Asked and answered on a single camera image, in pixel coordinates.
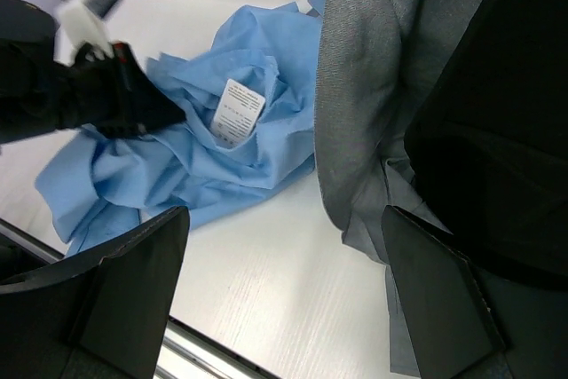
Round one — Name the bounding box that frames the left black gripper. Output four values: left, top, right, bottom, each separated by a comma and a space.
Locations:
56, 42, 185, 138

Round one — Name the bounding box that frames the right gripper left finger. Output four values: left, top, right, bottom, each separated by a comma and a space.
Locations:
0, 206, 192, 379

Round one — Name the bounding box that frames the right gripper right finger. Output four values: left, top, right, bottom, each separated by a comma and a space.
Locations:
382, 206, 506, 378

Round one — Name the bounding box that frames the light blue shirt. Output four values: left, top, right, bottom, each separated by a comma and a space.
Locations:
35, 3, 322, 254

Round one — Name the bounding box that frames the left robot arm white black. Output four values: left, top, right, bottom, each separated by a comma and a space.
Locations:
1, 0, 185, 144

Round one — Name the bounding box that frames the black shirt on wooden hanger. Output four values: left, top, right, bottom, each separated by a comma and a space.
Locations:
402, 0, 568, 379

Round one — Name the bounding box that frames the grey shirt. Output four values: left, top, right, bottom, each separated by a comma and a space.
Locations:
312, 0, 511, 376

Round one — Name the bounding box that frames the aluminium mounting rail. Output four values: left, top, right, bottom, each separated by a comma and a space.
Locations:
0, 217, 267, 379

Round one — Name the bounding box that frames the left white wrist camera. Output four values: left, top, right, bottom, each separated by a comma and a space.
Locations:
55, 0, 122, 59

